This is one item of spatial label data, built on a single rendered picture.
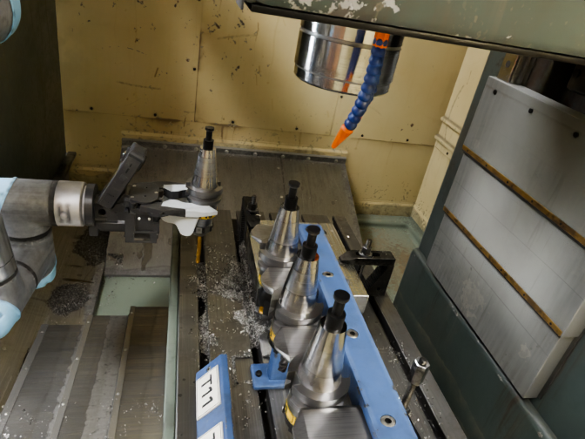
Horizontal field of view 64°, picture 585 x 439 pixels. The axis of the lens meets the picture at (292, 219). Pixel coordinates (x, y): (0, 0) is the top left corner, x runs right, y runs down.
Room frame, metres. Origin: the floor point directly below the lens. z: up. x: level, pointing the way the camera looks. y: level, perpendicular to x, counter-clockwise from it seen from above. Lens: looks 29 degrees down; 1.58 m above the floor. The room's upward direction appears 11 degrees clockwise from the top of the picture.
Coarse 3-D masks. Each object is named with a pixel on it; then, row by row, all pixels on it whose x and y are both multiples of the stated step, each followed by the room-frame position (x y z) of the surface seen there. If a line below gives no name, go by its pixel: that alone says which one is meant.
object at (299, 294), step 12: (300, 252) 0.44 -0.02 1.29; (300, 264) 0.43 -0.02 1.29; (312, 264) 0.43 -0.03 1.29; (288, 276) 0.44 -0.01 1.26; (300, 276) 0.42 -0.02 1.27; (312, 276) 0.43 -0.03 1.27; (288, 288) 0.43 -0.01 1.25; (300, 288) 0.42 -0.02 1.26; (312, 288) 0.43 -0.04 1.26; (288, 300) 0.42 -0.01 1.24; (300, 300) 0.42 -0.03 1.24; (312, 300) 0.43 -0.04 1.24; (300, 312) 0.42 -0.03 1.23
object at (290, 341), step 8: (280, 328) 0.40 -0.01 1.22; (288, 328) 0.40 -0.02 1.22; (296, 328) 0.40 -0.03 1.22; (304, 328) 0.41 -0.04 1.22; (312, 328) 0.41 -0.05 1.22; (280, 336) 0.39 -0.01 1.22; (288, 336) 0.39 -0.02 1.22; (296, 336) 0.39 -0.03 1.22; (304, 336) 0.39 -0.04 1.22; (312, 336) 0.40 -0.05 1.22; (280, 344) 0.38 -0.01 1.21; (288, 344) 0.38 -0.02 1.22; (296, 344) 0.38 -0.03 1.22; (304, 344) 0.38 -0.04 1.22; (280, 352) 0.37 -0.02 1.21; (288, 352) 0.37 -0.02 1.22; (296, 352) 0.37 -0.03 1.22; (288, 360) 0.36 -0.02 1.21
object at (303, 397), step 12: (300, 360) 0.35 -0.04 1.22; (288, 372) 0.33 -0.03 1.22; (288, 384) 0.33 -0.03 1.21; (300, 384) 0.32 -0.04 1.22; (348, 384) 0.33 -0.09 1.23; (300, 396) 0.31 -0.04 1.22; (312, 396) 0.31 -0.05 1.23; (324, 396) 0.31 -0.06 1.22; (336, 396) 0.31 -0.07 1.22; (324, 408) 0.30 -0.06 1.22
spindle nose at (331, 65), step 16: (304, 32) 0.73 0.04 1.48; (320, 32) 0.71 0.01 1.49; (336, 32) 0.70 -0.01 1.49; (352, 32) 0.69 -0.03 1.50; (368, 32) 0.70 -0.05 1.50; (304, 48) 0.73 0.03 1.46; (320, 48) 0.70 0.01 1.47; (336, 48) 0.70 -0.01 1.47; (352, 48) 0.69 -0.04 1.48; (368, 48) 0.70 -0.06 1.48; (400, 48) 0.76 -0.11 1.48; (304, 64) 0.72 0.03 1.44; (320, 64) 0.70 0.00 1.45; (336, 64) 0.69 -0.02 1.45; (352, 64) 0.69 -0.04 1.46; (384, 64) 0.71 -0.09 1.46; (304, 80) 0.72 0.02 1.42; (320, 80) 0.70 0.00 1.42; (336, 80) 0.70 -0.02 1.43; (352, 80) 0.69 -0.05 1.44; (384, 80) 0.72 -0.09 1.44
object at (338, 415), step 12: (300, 408) 0.30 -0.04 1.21; (312, 408) 0.30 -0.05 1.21; (336, 408) 0.31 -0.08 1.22; (348, 408) 0.31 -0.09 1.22; (360, 408) 0.31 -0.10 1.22; (300, 420) 0.29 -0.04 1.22; (312, 420) 0.29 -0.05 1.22; (324, 420) 0.29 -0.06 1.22; (336, 420) 0.29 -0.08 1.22; (348, 420) 0.30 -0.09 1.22; (360, 420) 0.30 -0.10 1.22; (300, 432) 0.27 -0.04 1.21; (312, 432) 0.28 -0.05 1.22; (324, 432) 0.28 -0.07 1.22; (336, 432) 0.28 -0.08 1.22; (348, 432) 0.28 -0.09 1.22; (360, 432) 0.28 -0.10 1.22
